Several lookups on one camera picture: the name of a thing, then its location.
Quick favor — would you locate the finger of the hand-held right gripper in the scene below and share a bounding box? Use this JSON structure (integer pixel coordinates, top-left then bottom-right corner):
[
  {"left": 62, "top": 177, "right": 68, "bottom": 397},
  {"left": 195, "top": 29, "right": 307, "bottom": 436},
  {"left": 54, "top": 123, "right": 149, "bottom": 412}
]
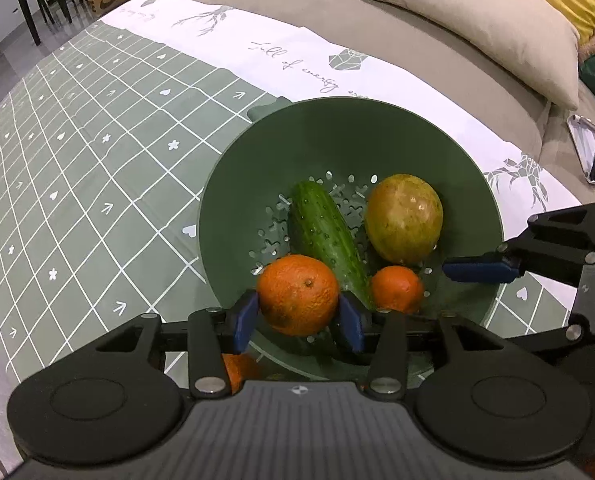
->
[
  {"left": 442, "top": 199, "right": 595, "bottom": 287},
  {"left": 508, "top": 310, "right": 595, "bottom": 362}
]

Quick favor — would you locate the small orange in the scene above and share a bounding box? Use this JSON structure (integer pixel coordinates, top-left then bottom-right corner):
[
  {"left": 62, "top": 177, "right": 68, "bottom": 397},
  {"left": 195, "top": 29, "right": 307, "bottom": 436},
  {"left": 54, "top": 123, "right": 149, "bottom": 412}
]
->
[
  {"left": 370, "top": 265, "right": 425, "bottom": 315},
  {"left": 221, "top": 353, "right": 264, "bottom": 394}
]

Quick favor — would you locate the beige sofa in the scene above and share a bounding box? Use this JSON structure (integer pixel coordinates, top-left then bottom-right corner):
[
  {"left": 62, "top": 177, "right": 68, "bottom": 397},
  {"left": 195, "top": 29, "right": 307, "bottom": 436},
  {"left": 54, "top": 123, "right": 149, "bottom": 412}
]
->
[{"left": 156, "top": 0, "right": 595, "bottom": 207}]

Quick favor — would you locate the large orange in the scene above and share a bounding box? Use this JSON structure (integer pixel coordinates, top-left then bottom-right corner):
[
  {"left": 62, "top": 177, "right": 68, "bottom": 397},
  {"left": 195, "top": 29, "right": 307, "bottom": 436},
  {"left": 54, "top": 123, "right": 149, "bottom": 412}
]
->
[{"left": 256, "top": 254, "right": 341, "bottom": 337}]

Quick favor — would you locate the yellow-green mango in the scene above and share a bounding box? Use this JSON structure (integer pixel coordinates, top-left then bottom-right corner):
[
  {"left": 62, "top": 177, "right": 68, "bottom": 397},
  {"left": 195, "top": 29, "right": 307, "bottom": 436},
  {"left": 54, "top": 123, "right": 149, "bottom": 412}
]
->
[{"left": 365, "top": 173, "right": 445, "bottom": 265}]

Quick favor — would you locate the beige pillow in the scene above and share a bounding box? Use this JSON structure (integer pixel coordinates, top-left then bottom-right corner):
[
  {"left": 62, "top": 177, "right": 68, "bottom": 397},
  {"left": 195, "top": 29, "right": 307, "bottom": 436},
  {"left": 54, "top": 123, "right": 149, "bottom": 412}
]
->
[{"left": 352, "top": 0, "right": 581, "bottom": 111}]

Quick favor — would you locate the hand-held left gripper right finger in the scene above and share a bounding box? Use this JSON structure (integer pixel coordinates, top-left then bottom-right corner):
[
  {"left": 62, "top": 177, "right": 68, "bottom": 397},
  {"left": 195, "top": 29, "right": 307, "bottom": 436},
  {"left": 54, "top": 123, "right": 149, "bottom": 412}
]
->
[{"left": 335, "top": 291, "right": 513, "bottom": 397}]

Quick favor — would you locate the silver phone stand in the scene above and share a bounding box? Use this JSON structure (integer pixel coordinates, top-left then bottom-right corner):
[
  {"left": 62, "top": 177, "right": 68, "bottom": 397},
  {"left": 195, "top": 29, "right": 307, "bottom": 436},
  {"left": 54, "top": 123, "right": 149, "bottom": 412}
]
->
[{"left": 566, "top": 113, "right": 595, "bottom": 177}]

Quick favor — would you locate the green grid printed tablecloth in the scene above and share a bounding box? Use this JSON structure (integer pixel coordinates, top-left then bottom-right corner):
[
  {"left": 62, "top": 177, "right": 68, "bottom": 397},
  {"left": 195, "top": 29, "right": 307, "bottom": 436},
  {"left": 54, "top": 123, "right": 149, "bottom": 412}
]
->
[{"left": 0, "top": 0, "right": 584, "bottom": 463}]

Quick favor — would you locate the green cucumber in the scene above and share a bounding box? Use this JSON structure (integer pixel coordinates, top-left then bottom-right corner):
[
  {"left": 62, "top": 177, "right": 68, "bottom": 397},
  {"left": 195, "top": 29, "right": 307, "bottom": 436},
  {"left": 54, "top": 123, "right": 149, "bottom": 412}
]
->
[{"left": 287, "top": 180, "right": 378, "bottom": 359}]

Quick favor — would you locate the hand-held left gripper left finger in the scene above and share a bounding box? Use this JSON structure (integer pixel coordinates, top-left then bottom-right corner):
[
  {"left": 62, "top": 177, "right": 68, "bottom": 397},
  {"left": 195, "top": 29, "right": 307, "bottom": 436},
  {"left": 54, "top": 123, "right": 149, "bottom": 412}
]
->
[{"left": 94, "top": 290, "right": 261, "bottom": 398}]

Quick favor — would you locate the green colander bowl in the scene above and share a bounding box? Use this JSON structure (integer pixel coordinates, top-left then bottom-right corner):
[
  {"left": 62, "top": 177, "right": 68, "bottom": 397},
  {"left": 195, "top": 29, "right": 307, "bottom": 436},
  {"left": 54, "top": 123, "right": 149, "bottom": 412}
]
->
[{"left": 196, "top": 96, "right": 503, "bottom": 382}]

